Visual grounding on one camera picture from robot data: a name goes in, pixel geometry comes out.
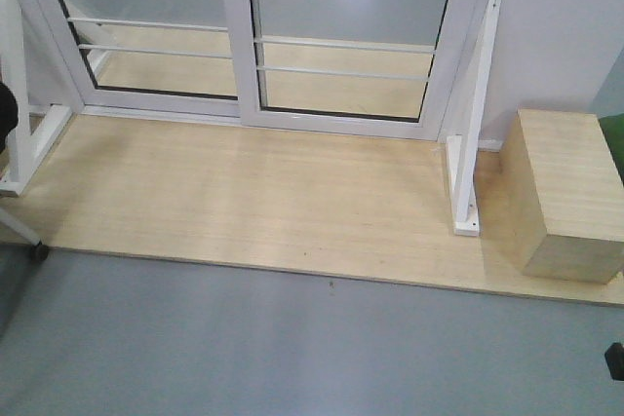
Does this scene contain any black caster wheel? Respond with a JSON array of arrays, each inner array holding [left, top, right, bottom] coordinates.
[[29, 243, 50, 263]]

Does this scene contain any white outer door frame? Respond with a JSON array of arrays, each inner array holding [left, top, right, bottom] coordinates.
[[431, 0, 488, 143]]

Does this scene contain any light wooden floor platform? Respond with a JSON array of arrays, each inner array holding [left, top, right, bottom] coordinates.
[[1, 115, 623, 305]]

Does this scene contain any white fixed glass door panel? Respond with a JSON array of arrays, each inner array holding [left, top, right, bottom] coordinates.
[[19, 0, 240, 123]]

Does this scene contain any white left support brace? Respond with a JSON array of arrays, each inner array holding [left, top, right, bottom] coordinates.
[[1, 0, 73, 197]]

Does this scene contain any white sliding glass door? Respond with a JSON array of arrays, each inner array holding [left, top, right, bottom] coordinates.
[[223, 0, 485, 140]]

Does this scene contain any black robot gripper part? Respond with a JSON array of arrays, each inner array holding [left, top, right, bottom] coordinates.
[[604, 342, 624, 381]]

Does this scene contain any white support brace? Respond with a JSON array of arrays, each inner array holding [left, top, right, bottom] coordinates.
[[446, 0, 501, 237], [1, 0, 73, 197]]

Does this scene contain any white right support brace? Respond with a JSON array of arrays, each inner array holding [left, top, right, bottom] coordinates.
[[446, 0, 501, 237]]

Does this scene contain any light wooden box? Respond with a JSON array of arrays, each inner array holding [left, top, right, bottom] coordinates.
[[500, 109, 623, 284]]

